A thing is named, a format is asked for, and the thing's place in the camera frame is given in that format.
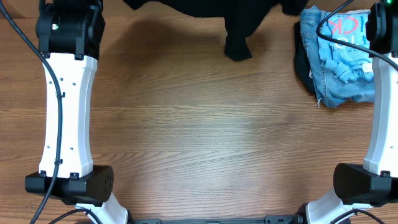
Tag light blue printed t-shirt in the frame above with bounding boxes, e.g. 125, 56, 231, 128
318, 11, 374, 83

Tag blue denim jeans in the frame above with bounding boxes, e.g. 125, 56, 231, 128
300, 6, 375, 108

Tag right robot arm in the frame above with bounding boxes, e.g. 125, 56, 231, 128
294, 1, 397, 223

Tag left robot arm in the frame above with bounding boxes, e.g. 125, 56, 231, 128
25, 1, 132, 223

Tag black t-shirt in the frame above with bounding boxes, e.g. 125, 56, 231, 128
123, 0, 310, 62

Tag black folded garment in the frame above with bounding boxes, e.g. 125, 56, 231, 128
294, 22, 315, 95

